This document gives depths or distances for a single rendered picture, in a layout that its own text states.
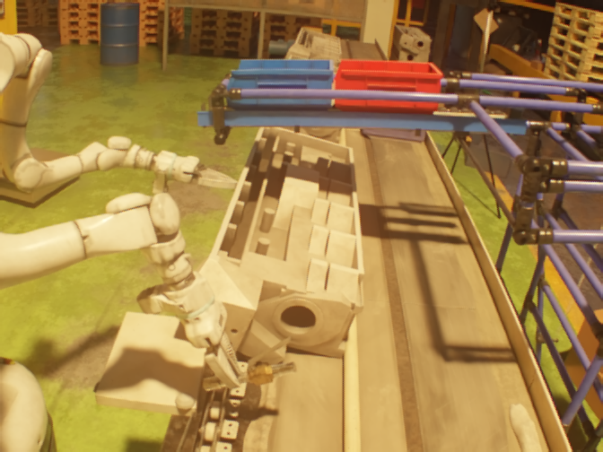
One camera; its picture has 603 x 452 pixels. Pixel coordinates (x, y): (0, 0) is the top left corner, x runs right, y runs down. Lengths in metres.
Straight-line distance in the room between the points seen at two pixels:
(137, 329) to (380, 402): 0.59
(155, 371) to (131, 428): 0.96
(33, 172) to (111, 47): 6.55
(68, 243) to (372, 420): 0.75
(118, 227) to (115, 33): 7.13
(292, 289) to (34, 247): 0.64
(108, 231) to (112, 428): 1.44
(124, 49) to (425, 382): 7.08
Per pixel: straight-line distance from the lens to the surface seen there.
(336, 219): 1.59
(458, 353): 1.47
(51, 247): 0.80
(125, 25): 7.88
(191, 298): 0.94
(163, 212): 0.87
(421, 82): 1.56
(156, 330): 1.33
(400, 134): 2.93
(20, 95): 1.38
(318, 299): 1.24
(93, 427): 2.19
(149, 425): 2.17
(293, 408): 1.22
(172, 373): 1.22
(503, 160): 5.06
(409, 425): 1.25
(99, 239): 0.81
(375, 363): 1.37
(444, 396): 1.33
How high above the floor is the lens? 1.64
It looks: 27 degrees down
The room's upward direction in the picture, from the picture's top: 6 degrees clockwise
